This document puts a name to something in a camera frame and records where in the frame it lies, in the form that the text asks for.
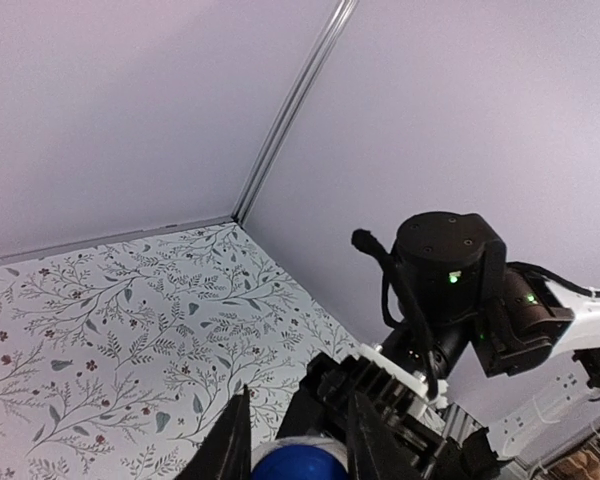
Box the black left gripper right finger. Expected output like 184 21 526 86
347 392 421 480

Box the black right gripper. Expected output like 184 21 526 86
276 353 498 479

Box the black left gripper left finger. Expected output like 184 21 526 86
175 386 252 480

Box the blue label plastic bottle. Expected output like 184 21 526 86
250 436 349 480

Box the blue bottle cap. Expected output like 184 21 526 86
250 444 348 480

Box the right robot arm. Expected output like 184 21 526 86
278 212 600 479

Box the floral patterned table mat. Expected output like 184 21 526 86
0 223 358 479

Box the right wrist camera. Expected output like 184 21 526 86
352 342 451 421

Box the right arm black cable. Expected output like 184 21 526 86
350 228 444 401

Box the right aluminium corner post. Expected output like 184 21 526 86
231 0 358 227

